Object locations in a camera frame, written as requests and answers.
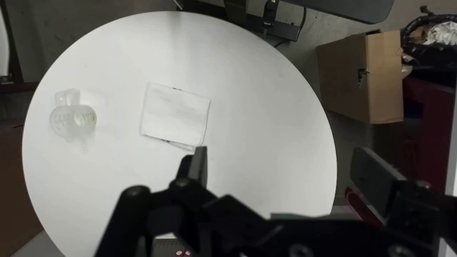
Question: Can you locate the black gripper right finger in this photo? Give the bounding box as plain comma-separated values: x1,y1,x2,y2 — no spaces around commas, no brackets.
350,146,439,224

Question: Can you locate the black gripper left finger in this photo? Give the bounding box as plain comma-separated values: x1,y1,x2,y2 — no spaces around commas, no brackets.
172,145,209,188

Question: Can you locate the dark red cabinet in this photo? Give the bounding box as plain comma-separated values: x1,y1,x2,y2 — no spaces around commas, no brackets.
400,78,455,194

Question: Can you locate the white folded cloth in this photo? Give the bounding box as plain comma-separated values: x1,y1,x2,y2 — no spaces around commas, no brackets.
140,82,212,146

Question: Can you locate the brown cardboard box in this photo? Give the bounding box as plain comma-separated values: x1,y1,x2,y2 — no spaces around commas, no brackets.
317,29,405,124

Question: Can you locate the black bag with contents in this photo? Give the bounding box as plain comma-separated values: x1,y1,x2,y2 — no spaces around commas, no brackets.
400,5,457,71

